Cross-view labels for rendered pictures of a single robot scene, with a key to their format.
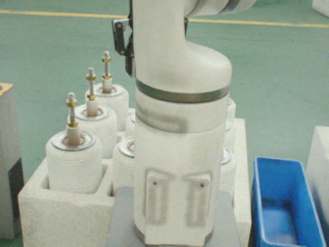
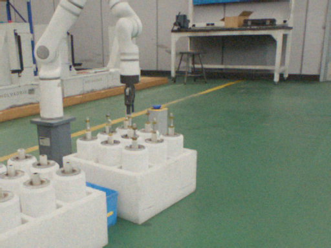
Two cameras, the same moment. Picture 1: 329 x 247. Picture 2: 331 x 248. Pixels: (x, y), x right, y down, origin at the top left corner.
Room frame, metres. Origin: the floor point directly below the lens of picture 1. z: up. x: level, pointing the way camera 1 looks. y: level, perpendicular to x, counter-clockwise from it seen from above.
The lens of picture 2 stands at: (1.59, -1.20, 0.62)
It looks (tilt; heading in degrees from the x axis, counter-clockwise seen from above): 17 degrees down; 124
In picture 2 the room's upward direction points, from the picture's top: 2 degrees counter-clockwise
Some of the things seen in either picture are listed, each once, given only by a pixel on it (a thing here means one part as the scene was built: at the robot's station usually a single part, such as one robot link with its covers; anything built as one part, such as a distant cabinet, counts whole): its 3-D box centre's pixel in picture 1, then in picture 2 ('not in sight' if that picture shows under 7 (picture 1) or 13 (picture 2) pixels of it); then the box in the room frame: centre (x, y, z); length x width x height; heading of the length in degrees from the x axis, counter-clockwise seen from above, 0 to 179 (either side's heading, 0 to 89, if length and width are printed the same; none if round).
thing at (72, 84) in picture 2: not in sight; (88, 56); (-1.33, 2.40, 0.45); 1.51 x 0.57 x 0.74; 90
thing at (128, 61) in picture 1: (125, 60); not in sight; (0.77, 0.08, 0.37); 0.03 x 0.01 x 0.05; 115
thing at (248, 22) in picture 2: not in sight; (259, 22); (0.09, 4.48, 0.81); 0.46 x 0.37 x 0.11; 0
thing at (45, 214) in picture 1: (149, 187); (130, 174); (0.79, 0.03, 0.09); 0.39 x 0.39 x 0.18; 84
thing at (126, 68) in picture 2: not in sight; (124, 66); (0.77, 0.03, 0.53); 0.11 x 0.09 x 0.06; 25
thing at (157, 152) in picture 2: not in sight; (154, 163); (0.91, 0.01, 0.16); 0.10 x 0.10 x 0.18
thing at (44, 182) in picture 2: not in sight; (36, 183); (0.84, -0.54, 0.25); 0.08 x 0.08 x 0.01
